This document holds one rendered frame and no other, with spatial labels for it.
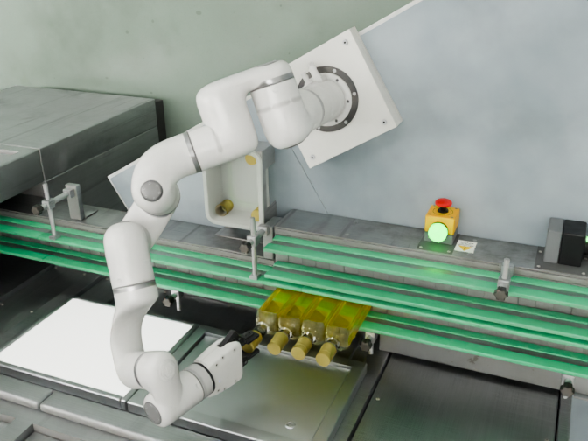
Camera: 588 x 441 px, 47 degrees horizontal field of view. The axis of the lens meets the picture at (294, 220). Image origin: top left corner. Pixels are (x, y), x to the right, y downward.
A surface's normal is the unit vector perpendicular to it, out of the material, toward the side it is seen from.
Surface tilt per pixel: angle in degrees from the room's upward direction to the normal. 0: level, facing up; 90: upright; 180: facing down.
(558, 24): 0
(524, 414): 90
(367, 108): 5
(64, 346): 90
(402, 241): 90
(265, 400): 90
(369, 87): 5
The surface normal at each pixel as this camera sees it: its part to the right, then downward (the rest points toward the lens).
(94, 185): 0.92, 0.15
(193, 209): -0.39, 0.40
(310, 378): -0.02, -0.91
